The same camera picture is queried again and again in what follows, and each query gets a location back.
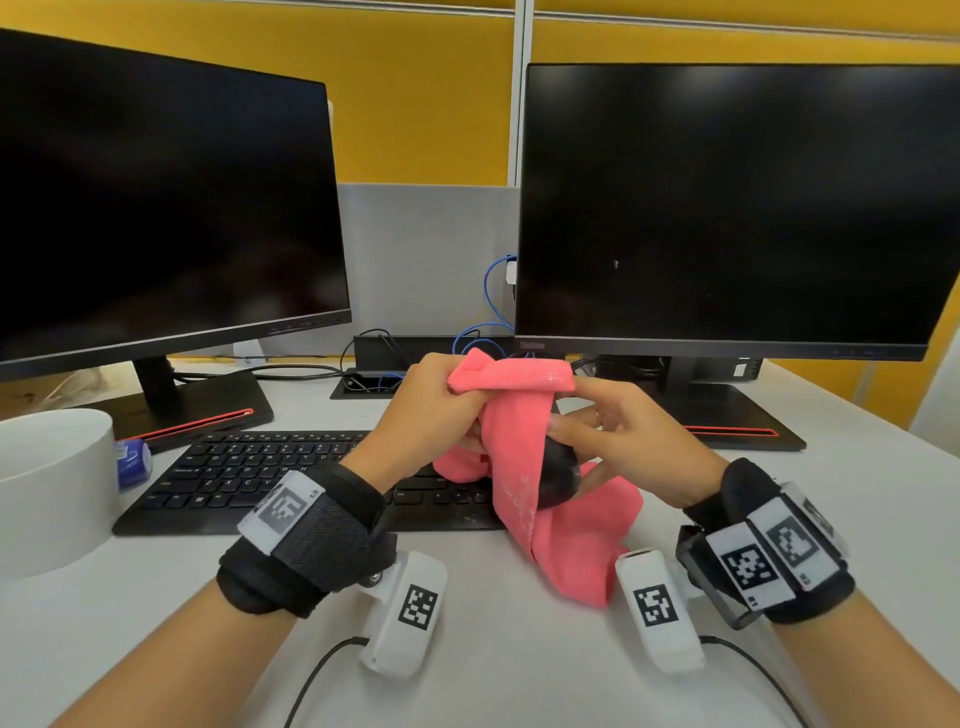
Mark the person's left hand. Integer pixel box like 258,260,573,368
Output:
341,352,496,496

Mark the person's right hand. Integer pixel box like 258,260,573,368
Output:
547,377,730,511

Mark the black white-speckled mouse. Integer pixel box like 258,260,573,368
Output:
536,434,583,511

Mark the pink cloth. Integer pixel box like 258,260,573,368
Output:
433,347,645,609

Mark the person's left forearm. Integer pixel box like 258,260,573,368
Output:
52,581,301,728

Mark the grey partition panel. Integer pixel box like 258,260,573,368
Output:
337,183,523,358

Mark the black keyboard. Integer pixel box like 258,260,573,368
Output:
112,429,508,538

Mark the black computer monitor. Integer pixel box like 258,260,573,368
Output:
0,28,354,455
514,62,960,453

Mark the small blue object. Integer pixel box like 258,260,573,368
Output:
113,438,154,493

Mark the white cabinet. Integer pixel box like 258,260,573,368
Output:
907,329,960,459

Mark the white round container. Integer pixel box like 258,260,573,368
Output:
0,408,121,580

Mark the brown cardboard box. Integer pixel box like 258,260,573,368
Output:
0,359,144,421

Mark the black keyboard cable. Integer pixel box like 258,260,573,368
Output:
338,328,412,373

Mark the black right wrist strap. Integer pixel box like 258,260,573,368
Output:
674,457,856,630

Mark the black monitor cable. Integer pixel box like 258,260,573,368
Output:
172,363,345,384

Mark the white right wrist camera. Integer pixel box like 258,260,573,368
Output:
614,548,706,675

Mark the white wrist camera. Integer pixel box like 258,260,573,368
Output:
614,548,706,675
358,551,449,680

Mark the blue network cable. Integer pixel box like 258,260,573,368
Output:
451,254,519,361

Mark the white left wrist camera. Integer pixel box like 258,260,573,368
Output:
358,551,449,680

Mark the black right camera cable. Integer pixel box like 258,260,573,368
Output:
698,634,811,728

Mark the black camera cable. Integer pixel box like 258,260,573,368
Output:
698,634,811,728
283,635,370,728

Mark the black left camera cable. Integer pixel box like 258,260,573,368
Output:
283,635,370,728

